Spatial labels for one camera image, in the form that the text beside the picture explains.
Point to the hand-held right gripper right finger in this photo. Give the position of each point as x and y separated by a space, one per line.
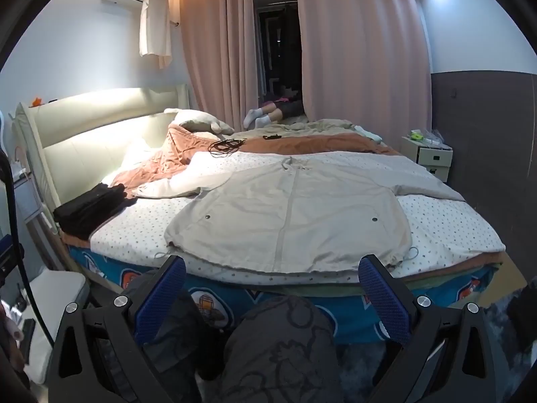
384 298

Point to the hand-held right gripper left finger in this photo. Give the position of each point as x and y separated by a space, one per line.
161 298

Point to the beige zip jacket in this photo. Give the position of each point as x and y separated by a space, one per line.
293 214

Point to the black folded clothes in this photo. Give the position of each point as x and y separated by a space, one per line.
90 210

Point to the person's left hand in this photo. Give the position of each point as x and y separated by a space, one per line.
12 327

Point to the white chair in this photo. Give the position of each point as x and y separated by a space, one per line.
54 289

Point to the white bedside table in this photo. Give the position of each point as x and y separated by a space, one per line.
29 201

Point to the blue cartoon print bedsheet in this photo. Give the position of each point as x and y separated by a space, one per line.
235 298

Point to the white floral dotted quilt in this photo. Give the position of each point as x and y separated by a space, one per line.
440 226

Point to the person's dark patterned pants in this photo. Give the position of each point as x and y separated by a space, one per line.
277 344

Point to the cream padded bed headboard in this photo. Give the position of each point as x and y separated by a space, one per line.
84 134

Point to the white pillow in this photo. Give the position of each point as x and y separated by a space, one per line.
136 153

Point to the cream nightstand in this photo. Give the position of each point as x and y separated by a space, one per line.
428 155

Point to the small orange toy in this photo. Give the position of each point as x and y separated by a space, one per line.
37 101

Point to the pale mint cloth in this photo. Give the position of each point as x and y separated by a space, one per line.
369 133

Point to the yellow green small object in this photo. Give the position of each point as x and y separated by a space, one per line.
416 135

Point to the clear plastic bag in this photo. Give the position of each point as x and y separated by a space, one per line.
432 135

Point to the orange brown blanket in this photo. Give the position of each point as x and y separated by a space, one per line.
293 142

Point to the beige crumpled duvet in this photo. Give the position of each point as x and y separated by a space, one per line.
319 126

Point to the small black object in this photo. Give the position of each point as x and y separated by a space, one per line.
271 137

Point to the pink curtain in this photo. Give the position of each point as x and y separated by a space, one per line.
360 46
218 50

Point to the white hanging garment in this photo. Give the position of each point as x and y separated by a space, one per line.
155 25

